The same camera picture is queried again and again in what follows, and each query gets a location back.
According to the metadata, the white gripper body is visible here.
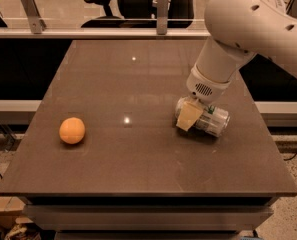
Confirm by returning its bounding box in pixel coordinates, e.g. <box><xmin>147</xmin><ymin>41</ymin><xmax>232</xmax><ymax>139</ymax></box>
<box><xmin>186</xmin><ymin>65</ymin><xmax>230</xmax><ymax>104</ymax></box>

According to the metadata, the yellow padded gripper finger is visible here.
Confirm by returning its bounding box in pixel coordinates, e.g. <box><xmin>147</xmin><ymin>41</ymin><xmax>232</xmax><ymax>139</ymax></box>
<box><xmin>176</xmin><ymin>99</ymin><xmax>204</xmax><ymax>131</ymax></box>

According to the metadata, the silver 7up can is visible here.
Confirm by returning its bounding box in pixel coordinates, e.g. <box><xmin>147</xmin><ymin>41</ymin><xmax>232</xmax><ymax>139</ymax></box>
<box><xmin>175</xmin><ymin>97</ymin><xmax>230</xmax><ymax>137</ymax></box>

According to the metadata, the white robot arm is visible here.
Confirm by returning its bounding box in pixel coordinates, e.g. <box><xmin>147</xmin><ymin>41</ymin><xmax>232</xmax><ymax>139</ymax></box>
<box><xmin>176</xmin><ymin>0</ymin><xmax>297</xmax><ymax>137</ymax></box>

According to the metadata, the black office chair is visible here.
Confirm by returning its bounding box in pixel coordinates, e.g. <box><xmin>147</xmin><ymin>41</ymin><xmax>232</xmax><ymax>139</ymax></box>
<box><xmin>81</xmin><ymin>0</ymin><xmax>194</xmax><ymax>28</ymax></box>

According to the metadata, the orange fruit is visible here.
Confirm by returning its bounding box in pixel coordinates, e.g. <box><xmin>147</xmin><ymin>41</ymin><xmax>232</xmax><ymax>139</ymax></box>
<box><xmin>59</xmin><ymin>117</ymin><xmax>85</xmax><ymax>145</ymax></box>

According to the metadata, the metal railing beam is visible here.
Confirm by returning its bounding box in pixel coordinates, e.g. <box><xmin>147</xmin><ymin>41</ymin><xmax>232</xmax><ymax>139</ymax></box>
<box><xmin>0</xmin><ymin>28</ymin><xmax>209</xmax><ymax>40</ymax></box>

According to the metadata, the middle metal bracket post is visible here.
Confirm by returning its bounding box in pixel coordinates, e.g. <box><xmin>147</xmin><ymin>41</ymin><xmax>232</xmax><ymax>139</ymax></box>
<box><xmin>156</xmin><ymin>0</ymin><xmax>168</xmax><ymax>35</ymax></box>

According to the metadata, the left metal bracket post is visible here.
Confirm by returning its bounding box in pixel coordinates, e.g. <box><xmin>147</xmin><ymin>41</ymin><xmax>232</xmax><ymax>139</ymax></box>
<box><xmin>20</xmin><ymin>0</ymin><xmax>46</xmax><ymax>34</ymax></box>

